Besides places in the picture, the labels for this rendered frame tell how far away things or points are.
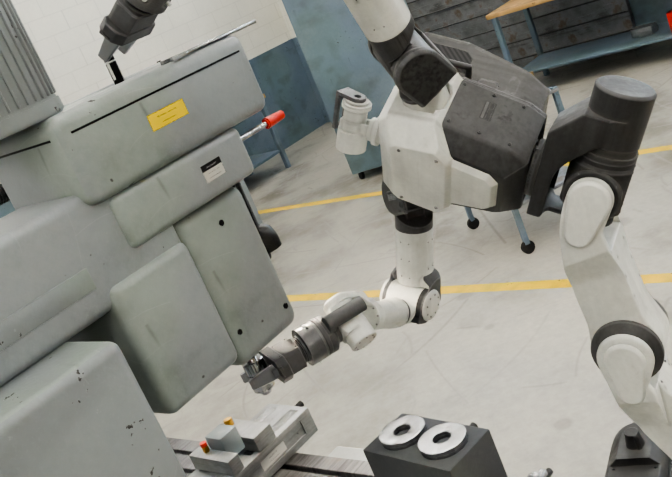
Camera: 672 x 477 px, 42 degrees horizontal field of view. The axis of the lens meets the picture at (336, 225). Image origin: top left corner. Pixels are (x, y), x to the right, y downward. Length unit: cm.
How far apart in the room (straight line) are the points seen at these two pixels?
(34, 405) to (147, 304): 32
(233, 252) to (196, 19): 899
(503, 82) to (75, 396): 101
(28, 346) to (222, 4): 966
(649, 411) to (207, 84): 111
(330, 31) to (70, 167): 638
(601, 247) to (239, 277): 70
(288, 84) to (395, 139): 969
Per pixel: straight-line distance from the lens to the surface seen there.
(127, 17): 160
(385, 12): 154
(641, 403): 190
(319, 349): 184
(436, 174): 171
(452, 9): 1004
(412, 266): 205
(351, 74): 779
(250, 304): 170
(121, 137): 152
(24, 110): 148
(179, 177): 159
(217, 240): 166
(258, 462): 208
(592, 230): 172
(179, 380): 157
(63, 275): 146
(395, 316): 201
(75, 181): 148
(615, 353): 183
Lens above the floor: 195
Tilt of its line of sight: 16 degrees down
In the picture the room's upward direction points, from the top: 23 degrees counter-clockwise
